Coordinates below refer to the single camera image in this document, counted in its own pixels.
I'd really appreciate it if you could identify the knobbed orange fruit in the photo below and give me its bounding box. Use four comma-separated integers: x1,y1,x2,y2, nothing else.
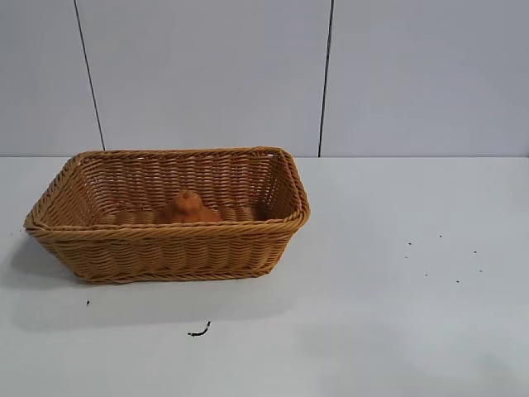
154,189,224,226

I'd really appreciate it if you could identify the tan woven wicker basket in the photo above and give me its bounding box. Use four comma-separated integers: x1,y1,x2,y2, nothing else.
23,145,312,285

